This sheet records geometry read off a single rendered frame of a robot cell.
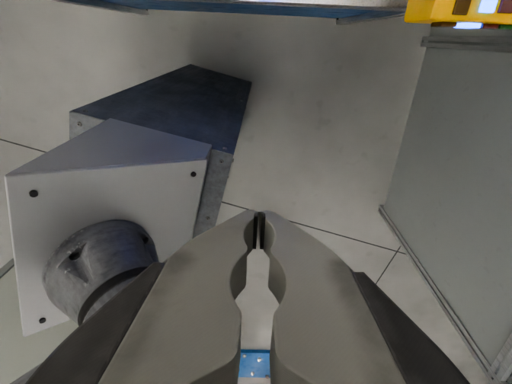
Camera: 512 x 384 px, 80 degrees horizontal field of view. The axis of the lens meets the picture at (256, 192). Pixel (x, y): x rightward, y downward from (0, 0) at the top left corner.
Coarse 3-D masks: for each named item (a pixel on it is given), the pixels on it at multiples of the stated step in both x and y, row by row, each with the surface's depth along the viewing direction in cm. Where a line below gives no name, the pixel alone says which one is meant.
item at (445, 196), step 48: (432, 48) 129; (432, 96) 127; (480, 96) 99; (432, 144) 125; (480, 144) 98; (432, 192) 124; (480, 192) 97; (432, 240) 122; (480, 240) 96; (480, 288) 95; (480, 336) 94
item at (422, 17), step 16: (416, 0) 44; (432, 0) 40; (448, 0) 39; (480, 0) 39; (416, 16) 44; (432, 16) 40; (448, 16) 40; (464, 16) 40; (480, 16) 40; (496, 16) 40
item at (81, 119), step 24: (168, 72) 110; (192, 72) 124; (216, 72) 142; (120, 96) 70; (144, 96) 75; (168, 96) 82; (192, 96) 89; (216, 96) 98; (240, 96) 108; (72, 120) 55; (96, 120) 55; (120, 120) 57; (144, 120) 60; (168, 120) 64; (192, 120) 69; (216, 120) 74; (240, 120) 80; (216, 144) 60; (216, 168) 59; (216, 192) 61; (216, 216) 63
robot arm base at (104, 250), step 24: (72, 240) 40; (96, 240) 40; (120, 240) 41; (144, 240) 47; (48, 264) 39; (72, 264) 39; (96, 264) 38; (120, 264) 39; (144, 264) 41; (48, 288) 39; (72, 288) 37; (96, 288) 37; (72, 312) 38
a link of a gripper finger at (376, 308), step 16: (352, 272) 9; (368, 288) 9; (368, 304) 8; (384, 304) 8; (384, 320) 8; (400, 320) 8; (384, 336) 7; (400, 336) 7; (416, 336) 7; (400, 352) 7; (416, 352) 7; (432, 352) 7; (400, 368) 7; (416, 368) 7; (432, 368) 7; (448, 368) 7
